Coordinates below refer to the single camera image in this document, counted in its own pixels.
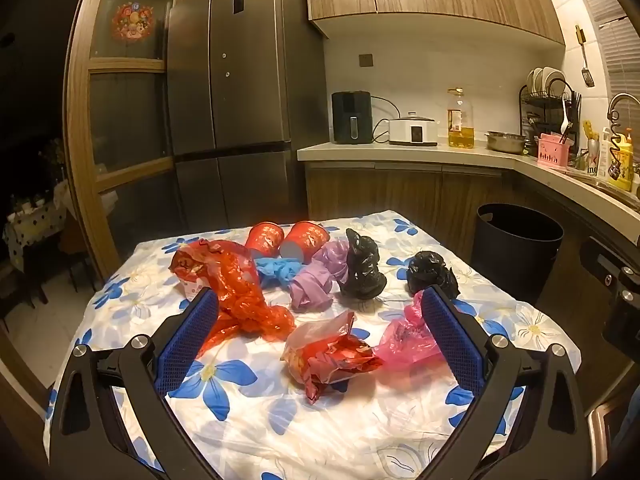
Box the purple plastic bag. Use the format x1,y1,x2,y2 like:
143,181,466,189
290,265,333,311
312,240,351,283

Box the squat black plastic bag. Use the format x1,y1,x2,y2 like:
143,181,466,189
406,251,460,298

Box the yellow detergent bottle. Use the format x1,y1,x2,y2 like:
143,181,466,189
607,129,635,192

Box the pink utensil holder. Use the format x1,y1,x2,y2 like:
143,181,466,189
537,132,571,167

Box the white rice cooker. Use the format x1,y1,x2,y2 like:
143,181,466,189
388,112,438,147

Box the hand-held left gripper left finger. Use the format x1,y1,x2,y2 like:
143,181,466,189
47,287,223,480

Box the steel mixing bowl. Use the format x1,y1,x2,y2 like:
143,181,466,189
484,131,528,154

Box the kitchen counter with wooden cabinets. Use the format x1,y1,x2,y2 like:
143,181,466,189
297,140,640,321

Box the red plastic bag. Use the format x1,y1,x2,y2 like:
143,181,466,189
169,240,296,358

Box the tall black plastic bag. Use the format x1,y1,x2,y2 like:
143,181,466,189
338,228,387,300

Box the cooking oil bottle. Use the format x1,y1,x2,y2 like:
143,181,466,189
446,88,476,149

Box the steel kitchen faucet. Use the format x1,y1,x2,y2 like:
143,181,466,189
607,92,640,131

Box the black trash bin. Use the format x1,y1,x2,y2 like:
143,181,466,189
471,203,565,306

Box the red paper cup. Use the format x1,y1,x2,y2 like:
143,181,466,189
244,221,286,260
279,221,331,263

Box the polka dot tablecloth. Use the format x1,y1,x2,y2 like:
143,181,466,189
2,180,76,271

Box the window blinds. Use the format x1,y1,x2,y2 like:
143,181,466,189
565,0,640,111

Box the coiled faucet sprayer hose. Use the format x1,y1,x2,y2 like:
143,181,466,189
606,110,632,181

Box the white soap bottle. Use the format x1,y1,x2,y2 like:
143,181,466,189
597,127,612,181

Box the red round door decoration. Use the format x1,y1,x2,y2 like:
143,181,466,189
111,1,153,41

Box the clear bag with red wrapper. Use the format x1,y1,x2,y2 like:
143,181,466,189
281,310,383,403

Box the hanging slotted spatula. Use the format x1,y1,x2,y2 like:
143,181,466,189
575,25,596,88

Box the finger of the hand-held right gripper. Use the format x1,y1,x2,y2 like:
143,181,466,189
579,236,640,292

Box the black dish rack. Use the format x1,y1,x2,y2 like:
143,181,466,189
518,67,583,158

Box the floral tablecloth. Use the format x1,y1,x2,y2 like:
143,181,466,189
42,212,583,480

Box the wooden glass door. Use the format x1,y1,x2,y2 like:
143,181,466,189
65,0,201,281

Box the pink plastic bag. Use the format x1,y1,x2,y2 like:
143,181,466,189
372,302,446,366

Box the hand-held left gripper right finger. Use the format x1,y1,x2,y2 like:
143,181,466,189
419,284,598,480

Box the blue plastic bag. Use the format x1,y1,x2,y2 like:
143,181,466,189
255,256,303,288

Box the black air fryer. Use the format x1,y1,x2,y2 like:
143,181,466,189
331,91,373,145

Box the grey refrigerator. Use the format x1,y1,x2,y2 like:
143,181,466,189
165,0,326,241

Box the black power cable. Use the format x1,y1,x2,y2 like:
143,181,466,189
371,95,401,142

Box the pink patterned paper cup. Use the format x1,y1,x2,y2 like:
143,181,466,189
182,280,211,303

